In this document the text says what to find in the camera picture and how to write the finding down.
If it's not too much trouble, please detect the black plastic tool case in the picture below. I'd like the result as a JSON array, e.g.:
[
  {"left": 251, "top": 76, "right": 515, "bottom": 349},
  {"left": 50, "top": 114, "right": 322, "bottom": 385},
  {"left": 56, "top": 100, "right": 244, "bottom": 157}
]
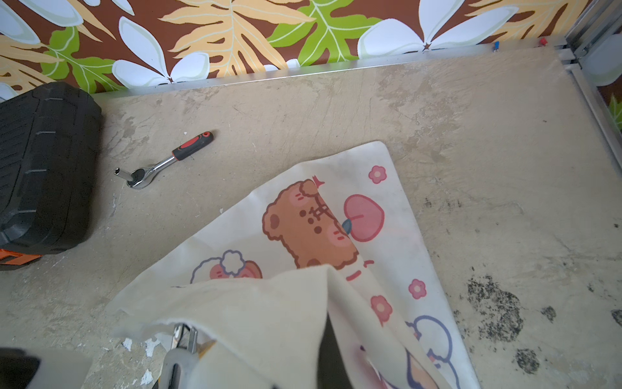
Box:
[{"left": 1, "top": 82, "right": 102, "bottom": 271}]

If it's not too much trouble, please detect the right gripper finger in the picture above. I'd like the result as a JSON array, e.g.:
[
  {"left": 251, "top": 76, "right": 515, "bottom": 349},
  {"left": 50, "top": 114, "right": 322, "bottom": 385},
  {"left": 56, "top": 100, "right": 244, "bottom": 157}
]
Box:
[{"left": 317, "top": 316, "right": 353, "bottom": 389}]

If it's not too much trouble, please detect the white cartoon print pouch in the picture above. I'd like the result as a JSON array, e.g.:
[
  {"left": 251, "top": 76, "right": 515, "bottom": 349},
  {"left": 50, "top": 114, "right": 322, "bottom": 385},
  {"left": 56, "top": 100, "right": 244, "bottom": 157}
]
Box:
[{"left": 110, "top": 142, "right": 479, "bottom": 388}]

